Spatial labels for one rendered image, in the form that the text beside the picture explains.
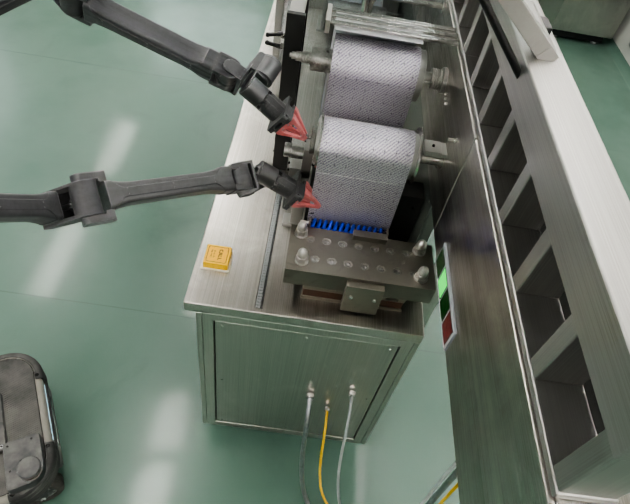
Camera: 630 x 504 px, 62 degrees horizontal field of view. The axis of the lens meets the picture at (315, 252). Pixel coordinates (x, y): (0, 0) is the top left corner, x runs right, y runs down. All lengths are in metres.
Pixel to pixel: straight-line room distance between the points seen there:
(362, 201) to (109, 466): 1.40
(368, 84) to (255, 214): 0.52
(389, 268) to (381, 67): 0.54
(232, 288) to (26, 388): 0.97
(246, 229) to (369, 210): 0.39
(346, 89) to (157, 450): 1.50
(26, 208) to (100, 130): 2.39
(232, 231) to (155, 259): 1.15
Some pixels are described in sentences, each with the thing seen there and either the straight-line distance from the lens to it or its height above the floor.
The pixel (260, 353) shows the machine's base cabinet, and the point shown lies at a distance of 1.61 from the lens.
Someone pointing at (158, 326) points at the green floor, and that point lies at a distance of 2.48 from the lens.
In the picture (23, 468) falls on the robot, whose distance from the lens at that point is 1.96.
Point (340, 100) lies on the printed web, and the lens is 1.53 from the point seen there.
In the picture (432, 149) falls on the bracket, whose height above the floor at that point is 1.29.
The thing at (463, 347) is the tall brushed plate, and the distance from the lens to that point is 1.07.
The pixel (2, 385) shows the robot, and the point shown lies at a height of 0.24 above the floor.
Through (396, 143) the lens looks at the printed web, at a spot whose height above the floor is 1.30.
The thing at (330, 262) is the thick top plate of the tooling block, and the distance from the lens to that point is 1.40.
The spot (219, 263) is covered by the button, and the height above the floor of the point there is 0.92.
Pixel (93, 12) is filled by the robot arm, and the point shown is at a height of 1.48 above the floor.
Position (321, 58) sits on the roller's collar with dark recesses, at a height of 1.35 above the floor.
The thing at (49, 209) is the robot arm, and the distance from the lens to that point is 1.18.
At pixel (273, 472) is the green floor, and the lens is 2.19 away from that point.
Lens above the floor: 2.09
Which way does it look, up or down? 49 degrees down
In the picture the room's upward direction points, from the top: 12 degrees clockwise
